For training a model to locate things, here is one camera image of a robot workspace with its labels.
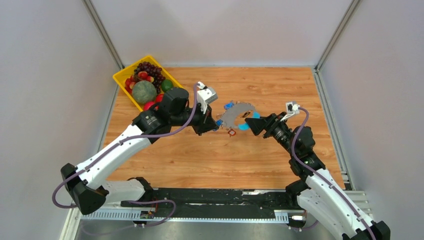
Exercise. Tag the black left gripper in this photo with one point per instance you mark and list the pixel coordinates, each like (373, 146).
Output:
(206, 123)

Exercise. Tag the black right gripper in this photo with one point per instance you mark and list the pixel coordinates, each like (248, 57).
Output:
(268, 123)

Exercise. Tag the red key tag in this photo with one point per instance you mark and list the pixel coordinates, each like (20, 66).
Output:
(232, 132)

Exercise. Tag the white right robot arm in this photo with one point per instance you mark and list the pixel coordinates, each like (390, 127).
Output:
(316, 191)

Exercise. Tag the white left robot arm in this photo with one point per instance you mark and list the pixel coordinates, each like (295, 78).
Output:
(87, 182)

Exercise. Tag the red apple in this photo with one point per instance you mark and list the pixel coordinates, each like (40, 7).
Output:
(159, 98)

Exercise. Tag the dark green lime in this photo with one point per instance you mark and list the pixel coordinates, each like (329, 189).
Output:
(166, 85)

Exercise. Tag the pink-red apple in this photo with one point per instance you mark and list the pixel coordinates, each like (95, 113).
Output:
(151, 105)

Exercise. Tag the green melon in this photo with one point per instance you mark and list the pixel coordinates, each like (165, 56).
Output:
(143, 92)

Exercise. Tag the purple grape bunch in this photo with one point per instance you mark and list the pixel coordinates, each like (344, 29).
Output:
(146, 71)

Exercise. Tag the yellow plastic fruit bin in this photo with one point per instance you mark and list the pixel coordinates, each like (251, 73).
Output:
(125, 73)

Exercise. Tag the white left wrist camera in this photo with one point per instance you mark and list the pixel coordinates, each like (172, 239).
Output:
(205, 96)

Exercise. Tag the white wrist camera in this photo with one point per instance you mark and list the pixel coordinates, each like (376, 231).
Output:
(205, 96)
(292, 109)

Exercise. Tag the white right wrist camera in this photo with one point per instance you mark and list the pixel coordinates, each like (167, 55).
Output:
(292, 109)

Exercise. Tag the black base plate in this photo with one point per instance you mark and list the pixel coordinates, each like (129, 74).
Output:
(213, 202)

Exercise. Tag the slotted cable duct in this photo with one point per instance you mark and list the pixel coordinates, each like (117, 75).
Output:
(137, 215)

